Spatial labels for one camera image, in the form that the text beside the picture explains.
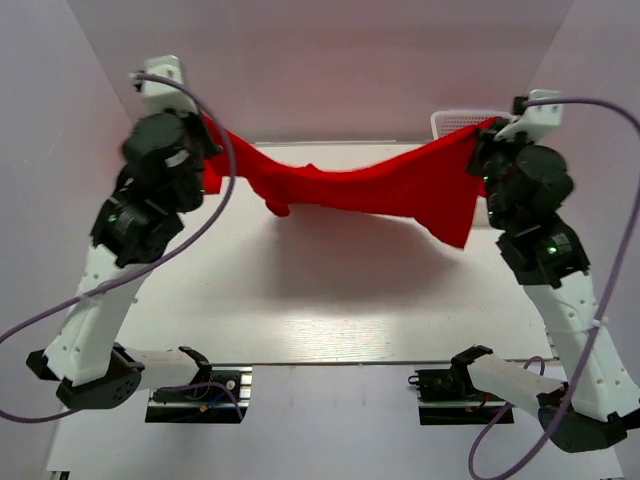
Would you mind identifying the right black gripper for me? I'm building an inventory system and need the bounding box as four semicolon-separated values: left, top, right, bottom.
465;117;541;230

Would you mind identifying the red t shirt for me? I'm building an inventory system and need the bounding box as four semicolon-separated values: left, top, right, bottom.
229;119;493;249

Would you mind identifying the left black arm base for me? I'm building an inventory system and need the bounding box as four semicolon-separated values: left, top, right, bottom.
145;366;253;425

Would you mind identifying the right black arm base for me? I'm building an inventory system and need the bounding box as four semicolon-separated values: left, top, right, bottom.
408;368;506;426

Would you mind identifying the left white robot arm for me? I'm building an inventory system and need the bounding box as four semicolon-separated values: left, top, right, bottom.
27;109;221;411

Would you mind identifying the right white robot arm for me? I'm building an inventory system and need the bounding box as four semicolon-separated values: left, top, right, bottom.
450;119;639;453

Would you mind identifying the white plastic basket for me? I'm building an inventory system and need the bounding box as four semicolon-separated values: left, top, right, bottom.
430;109;514;142

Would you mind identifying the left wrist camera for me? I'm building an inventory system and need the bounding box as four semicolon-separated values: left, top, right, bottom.
128;54;199;119

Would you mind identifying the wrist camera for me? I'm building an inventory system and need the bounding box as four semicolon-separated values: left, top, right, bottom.
128;54;199;119
494;89;563;142

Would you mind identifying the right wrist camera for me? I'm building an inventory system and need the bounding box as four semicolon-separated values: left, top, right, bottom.
494;89;563;142

